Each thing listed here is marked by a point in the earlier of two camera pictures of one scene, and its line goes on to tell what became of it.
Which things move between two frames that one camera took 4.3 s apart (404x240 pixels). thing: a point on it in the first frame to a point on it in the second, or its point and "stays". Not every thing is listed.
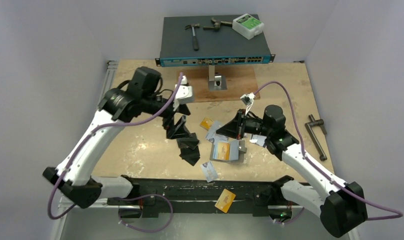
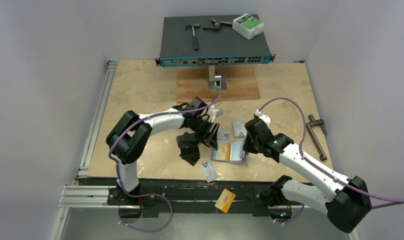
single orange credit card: [225, 200] stays
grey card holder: [232, 151] stays
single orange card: [223, 151] stays
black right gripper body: [240, 123] to [249, 139]
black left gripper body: [168, 116] to [202, 134]
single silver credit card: [209, 171] stays
